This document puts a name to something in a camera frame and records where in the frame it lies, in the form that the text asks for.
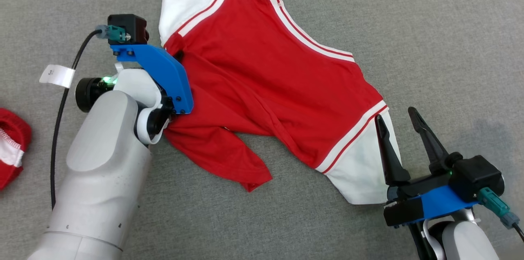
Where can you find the red shirt with white sleeves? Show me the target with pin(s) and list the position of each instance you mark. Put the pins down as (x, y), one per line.
(266, 67)

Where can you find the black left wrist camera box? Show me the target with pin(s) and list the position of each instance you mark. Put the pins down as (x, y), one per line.
(129, 24)

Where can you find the teal camera connector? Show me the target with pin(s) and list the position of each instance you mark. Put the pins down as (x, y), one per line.
(495, 204)
(114, 34)

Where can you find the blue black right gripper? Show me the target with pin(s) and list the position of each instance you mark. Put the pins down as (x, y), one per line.
(434, 204)

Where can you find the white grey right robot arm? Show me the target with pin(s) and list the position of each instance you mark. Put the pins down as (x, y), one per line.
(466, 239)

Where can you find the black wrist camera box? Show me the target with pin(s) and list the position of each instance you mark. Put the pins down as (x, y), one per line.
(477, 176)
(129, 24)

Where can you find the red shorts with white trim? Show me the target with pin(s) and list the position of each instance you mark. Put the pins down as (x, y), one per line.
(12, 129)

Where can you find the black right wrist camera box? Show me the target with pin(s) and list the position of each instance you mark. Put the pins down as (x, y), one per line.
(477, 176)

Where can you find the teal left camera connector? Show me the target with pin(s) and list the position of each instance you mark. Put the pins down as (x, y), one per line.
(114, 34)

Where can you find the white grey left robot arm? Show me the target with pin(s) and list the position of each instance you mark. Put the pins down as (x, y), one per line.
(102, 170)

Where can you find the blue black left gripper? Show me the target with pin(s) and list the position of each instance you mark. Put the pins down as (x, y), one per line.
(168, 71)

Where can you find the teal right camera connector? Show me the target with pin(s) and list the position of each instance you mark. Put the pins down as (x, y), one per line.
(495, 204)

